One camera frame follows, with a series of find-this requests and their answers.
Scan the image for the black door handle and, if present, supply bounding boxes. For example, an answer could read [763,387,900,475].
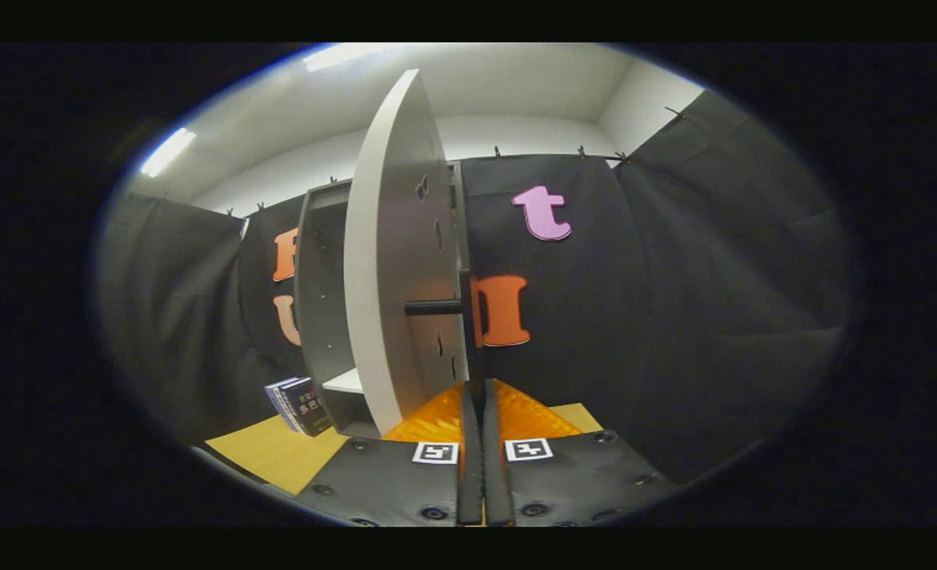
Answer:
[404,269,486,382]

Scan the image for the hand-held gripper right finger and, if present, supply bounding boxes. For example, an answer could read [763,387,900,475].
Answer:
[484,378,679,527]

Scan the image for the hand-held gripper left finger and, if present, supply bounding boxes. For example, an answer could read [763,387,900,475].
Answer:
[294,380,485,527]

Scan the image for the narrow ceiling light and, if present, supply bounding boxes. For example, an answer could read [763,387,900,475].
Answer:
[139,127,197,178]

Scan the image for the dark purple book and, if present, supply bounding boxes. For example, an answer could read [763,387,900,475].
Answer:
[278,378,334,437]

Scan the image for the white cabinet door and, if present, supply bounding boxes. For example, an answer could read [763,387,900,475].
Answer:
[344,68,469,436]

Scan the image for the wide ceiling light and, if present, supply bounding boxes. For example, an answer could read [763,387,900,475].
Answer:
[303,44,398,73]

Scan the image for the grey cabinet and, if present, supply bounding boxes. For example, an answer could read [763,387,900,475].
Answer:
[294,161,470,438]

